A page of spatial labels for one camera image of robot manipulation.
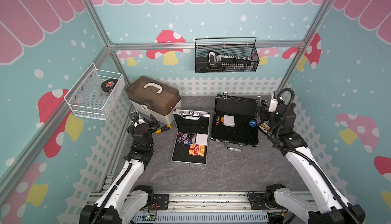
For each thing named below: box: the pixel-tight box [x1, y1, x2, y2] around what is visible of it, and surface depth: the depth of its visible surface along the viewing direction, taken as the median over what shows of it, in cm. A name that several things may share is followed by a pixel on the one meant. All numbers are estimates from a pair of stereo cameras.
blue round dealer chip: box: [248, 119, 257, 127], surface depth 104 cm
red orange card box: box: [188, 143, 206, 157], surface depth 91 cm
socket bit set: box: [207, 50, 253, 70], surface depth 91 cm
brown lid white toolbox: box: [126, 75, 182, 125], surface depth 96 cm
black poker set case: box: [210, 92, 262, 152], surface depth 101 cm
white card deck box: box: [195, 133, 209, 146], surface depth 94 cm
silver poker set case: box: [171, 108, 211, 165], surface depth 90 cm
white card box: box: [222, 115, 236, 128], surface depth 102 cm
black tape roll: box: [100, 78, 119, 93], surface depth 80 cm
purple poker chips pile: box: [177, 133, 189, 146], surface depth 96 cm
